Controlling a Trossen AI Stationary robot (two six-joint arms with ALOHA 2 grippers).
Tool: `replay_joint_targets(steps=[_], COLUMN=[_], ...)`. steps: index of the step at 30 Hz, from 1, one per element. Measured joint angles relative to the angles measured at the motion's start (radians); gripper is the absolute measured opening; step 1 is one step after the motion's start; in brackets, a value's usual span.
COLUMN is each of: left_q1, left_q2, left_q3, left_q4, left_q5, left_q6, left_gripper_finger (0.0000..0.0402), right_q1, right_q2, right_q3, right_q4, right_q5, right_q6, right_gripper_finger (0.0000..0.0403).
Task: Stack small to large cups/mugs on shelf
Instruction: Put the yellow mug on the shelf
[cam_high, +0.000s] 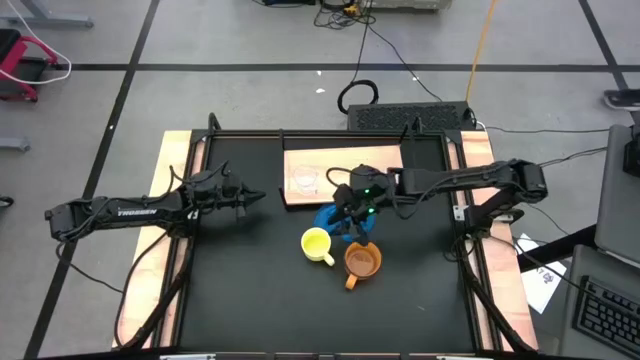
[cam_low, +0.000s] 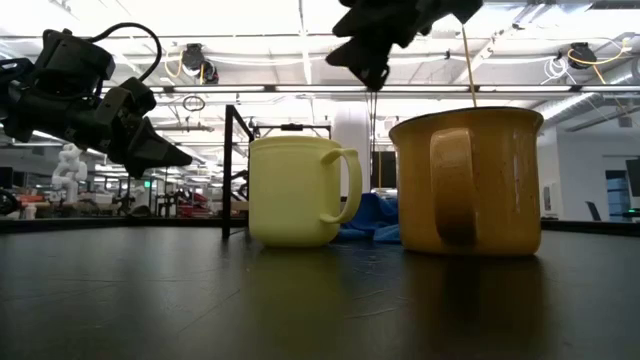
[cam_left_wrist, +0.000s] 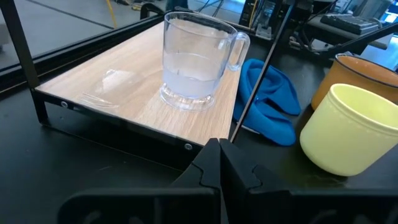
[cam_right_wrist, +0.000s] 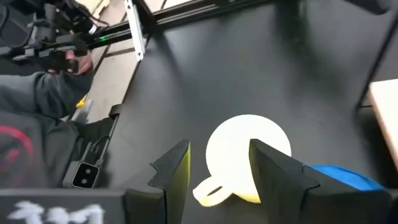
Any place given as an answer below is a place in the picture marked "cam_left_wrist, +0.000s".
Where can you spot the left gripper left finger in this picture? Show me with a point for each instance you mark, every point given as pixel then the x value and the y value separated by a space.
pixel 199 174

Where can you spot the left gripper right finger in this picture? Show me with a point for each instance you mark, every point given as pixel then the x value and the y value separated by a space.
pixel 239 174

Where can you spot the clear plastic mug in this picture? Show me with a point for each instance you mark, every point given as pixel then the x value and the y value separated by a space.
pixel 192 77

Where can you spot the pale yellow plastic mug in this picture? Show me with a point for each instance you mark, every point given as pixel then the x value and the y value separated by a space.
pixel 345 140

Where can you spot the orange enamel mug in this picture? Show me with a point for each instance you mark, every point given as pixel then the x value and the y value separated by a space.
pixel 335 81

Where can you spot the blue cloth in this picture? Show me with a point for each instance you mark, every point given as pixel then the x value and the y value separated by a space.
pixel 273 102

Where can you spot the black keyboard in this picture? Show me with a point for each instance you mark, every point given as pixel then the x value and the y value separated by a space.
pixel 348 23

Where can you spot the wooden shelf with black frame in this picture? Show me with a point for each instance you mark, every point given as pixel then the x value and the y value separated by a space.
pixel 124 87

